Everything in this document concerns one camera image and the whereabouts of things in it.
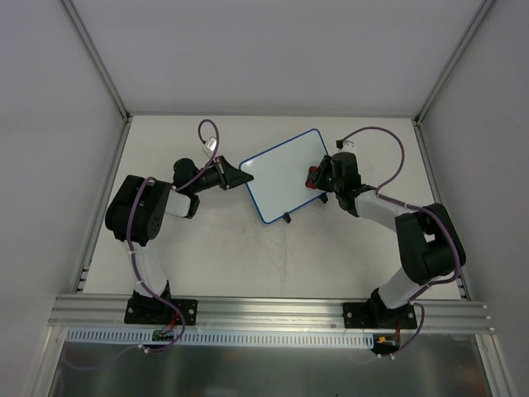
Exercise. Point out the aluminium left corner post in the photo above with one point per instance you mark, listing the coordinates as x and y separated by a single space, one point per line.
72 13

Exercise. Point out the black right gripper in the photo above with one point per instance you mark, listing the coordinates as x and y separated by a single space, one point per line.
325 173

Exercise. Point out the red black whiteboard eraser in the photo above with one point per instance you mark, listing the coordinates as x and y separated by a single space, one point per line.
311 178

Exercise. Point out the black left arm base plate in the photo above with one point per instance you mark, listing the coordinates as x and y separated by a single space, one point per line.
142 310

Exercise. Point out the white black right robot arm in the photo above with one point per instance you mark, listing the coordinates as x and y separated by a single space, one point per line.
429 247

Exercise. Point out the blue framed whiteboard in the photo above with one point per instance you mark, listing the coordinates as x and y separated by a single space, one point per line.
280 173

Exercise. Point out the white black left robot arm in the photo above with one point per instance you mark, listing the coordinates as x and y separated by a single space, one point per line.
136 213

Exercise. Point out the aluminium frame rail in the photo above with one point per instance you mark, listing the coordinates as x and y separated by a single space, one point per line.
262 314

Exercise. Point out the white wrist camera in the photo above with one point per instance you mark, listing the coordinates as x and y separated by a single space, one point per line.
345 146
210 145

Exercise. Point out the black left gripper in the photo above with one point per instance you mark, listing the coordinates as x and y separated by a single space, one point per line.
223 174

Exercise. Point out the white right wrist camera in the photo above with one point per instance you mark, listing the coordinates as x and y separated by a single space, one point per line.
345 146

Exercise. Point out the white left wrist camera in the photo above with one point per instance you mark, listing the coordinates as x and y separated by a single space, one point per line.
210 145

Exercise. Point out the white slotted cable duct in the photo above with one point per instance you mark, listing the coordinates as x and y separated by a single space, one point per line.
209 337

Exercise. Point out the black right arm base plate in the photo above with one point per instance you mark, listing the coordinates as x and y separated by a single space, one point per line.
366 315

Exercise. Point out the aluminium left side rail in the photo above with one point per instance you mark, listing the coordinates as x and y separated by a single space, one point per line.
96 222

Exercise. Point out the aluminium right corner post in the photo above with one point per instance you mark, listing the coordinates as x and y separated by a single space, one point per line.
475 23

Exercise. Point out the aluminium corner post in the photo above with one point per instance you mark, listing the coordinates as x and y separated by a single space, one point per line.
475 23
72 13

